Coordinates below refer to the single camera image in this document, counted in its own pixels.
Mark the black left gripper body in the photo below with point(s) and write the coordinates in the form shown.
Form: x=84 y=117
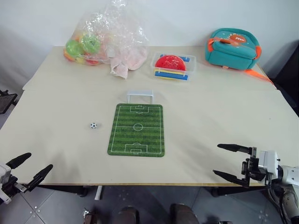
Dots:
x=10 y=185

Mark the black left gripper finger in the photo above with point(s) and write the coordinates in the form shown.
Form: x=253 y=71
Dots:
x=40 y=173
x=19 y=159

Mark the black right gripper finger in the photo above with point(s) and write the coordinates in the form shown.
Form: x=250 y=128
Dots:
x=236 y=148
x=231 y=178

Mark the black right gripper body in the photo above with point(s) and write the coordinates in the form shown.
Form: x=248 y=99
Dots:
x=253 y=171

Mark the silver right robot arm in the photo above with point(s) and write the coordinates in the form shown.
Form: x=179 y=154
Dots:
x=290 y=177

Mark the small soccer ball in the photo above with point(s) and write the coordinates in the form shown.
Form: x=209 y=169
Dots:
x=93 y=126

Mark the green soccer field mat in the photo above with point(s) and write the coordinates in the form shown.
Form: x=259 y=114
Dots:
x=136 y=129

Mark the black table caster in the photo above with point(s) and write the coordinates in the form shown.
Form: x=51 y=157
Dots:
x=215 y=192

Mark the dark rounded shape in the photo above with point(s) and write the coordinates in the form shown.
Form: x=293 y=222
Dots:
x=126 y=215
x=184 y=214

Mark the white table leg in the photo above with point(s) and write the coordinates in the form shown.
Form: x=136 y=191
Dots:
x=98 y=192

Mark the black stand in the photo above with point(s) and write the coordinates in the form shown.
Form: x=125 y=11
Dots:
x=5 y=100

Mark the clear plastic container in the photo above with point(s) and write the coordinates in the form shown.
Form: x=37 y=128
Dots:
x=192 y=67

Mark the blue yellow flat pieces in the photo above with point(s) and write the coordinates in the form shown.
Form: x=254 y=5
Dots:
x=170 y=75

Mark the teal dinosaur backpack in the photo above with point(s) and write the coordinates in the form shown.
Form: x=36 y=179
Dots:
x=230 y=50

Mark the red round plastic disc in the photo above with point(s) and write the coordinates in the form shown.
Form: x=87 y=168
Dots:
x=171 y=62

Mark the small white goal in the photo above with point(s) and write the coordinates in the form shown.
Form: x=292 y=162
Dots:
x=140 y=93

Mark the red orange plastic toys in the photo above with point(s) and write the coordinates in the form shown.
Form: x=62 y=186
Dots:
x=90 y=61

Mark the pink cloth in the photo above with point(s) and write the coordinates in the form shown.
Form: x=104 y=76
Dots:
x=127 y=59

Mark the clear plastic bag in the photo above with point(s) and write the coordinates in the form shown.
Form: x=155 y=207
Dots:
x=105 y=35

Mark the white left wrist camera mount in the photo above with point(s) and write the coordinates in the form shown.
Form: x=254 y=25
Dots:
x=4 y=171

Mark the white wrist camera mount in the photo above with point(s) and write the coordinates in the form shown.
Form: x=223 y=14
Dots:
x=4 y=171
x=269 y=163

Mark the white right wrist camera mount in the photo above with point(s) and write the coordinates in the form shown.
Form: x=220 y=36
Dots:
x=269 y=163

